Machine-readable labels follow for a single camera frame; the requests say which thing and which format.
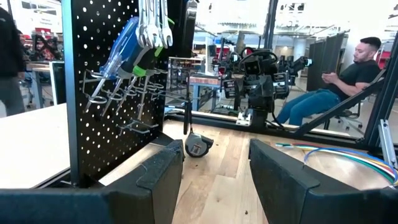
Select silver aluminium bar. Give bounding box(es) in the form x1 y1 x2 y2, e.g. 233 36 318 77
377 119 398 170

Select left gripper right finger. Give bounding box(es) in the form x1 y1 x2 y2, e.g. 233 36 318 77
248 138 398 224

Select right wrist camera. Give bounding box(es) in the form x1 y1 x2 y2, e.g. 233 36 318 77
244 58 262 76

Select black aluminium frame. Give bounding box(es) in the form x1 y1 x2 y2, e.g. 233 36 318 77
164 0 398 153

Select grey tape measure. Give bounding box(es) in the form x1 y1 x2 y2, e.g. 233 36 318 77
184 124 215 159

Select black perforated pegboard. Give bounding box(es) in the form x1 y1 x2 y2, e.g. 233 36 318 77
61 0 187 187

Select blue-legged workbench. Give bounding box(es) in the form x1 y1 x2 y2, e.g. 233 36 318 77
188 74 222 112

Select light wooden desk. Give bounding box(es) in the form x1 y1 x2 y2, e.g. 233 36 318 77
0 102 81 190

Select coloured wire bundle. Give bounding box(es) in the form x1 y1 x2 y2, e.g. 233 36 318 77
275 142 398 187

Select green-handled screwdriver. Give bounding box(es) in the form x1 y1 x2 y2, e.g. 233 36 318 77
115 18 175 115

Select person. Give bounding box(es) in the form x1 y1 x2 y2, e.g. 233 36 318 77
275 36 382 127
0 6 26 118

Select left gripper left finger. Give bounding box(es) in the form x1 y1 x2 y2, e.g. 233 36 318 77
0 139 185 224

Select black partition panels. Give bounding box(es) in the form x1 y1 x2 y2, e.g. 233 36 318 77
306 30 346 93

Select blue clear-handled screwdriver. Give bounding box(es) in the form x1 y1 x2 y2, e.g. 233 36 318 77
84 16 141 113

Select grey chair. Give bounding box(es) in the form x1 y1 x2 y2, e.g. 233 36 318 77
323 101 365 131

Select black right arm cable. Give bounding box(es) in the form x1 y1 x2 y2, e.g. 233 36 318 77
238 49 279 74

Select black pegboard bin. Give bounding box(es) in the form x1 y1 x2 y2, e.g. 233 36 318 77
167 0 199 59

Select pale grey tool handle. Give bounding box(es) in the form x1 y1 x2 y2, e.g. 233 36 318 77
99 46 152 118

